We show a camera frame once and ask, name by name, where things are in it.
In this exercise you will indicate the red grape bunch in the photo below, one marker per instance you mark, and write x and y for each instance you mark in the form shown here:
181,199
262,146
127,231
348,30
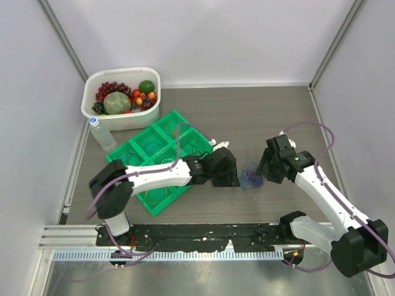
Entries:
107,88

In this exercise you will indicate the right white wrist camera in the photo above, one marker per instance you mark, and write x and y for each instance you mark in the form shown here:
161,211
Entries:
291,142

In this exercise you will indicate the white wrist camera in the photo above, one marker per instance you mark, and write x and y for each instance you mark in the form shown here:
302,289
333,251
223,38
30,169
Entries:
217,145
291,142

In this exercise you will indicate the white slotted cable duct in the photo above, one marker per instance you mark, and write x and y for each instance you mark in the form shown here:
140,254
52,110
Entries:
112,255

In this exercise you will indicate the green melon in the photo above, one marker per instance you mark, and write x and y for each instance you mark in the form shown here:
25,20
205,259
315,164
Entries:
116,103

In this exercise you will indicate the clear water bottle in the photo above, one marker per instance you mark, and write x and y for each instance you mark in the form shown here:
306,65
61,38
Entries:
102,134

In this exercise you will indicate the dark grape bunch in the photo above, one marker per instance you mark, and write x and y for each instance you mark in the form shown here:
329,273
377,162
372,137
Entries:
98,108

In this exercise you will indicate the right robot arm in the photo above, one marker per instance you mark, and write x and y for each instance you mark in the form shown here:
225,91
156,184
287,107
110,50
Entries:
354,242

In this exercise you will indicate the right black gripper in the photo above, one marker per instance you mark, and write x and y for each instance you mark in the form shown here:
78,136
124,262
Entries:
263,169

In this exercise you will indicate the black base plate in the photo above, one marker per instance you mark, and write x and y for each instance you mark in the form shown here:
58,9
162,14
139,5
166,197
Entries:
205,238

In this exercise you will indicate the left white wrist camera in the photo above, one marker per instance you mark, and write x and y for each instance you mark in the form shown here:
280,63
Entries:
217,145

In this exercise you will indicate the red yellow cherries bunch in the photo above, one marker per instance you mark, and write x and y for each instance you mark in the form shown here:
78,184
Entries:
141,101

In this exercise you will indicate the green compartment tray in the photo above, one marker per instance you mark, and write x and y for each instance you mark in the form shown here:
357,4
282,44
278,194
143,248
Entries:
157,145

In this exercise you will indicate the green lime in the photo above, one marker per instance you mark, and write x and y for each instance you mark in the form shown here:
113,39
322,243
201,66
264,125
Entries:
146,86

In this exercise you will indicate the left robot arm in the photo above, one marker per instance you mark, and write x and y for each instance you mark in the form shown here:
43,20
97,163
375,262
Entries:
113,186

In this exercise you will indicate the white plastic basket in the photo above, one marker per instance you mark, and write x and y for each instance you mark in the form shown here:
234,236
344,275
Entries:
132,77

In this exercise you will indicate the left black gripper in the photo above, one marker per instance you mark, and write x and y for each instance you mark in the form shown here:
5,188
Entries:
231,179

